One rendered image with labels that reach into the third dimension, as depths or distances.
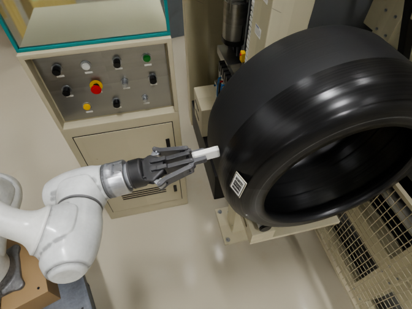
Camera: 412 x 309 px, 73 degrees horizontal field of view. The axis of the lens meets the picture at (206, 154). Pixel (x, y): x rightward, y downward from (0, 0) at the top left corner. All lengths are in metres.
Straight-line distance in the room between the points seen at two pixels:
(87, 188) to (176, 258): 1.29
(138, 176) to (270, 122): 0.34
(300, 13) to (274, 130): 0.42
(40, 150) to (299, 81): 2.39
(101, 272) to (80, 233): 1.38
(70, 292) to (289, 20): 1.21
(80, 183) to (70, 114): 0.74
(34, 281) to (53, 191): 0.55
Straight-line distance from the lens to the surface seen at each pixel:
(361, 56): 0.69
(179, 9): 3.74
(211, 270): 1.89
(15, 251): 1.32
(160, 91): 1.34
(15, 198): 1.25
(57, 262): 0.61
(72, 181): 0.73
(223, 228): 1.98
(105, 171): 0.72
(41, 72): 1.31
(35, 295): 1.22
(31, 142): 2.85
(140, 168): 0.70
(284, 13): 0.89
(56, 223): 0.63
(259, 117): 0.62
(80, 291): 1.28
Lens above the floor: 1.81
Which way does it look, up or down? 51 degrees down
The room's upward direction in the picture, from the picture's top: straight up
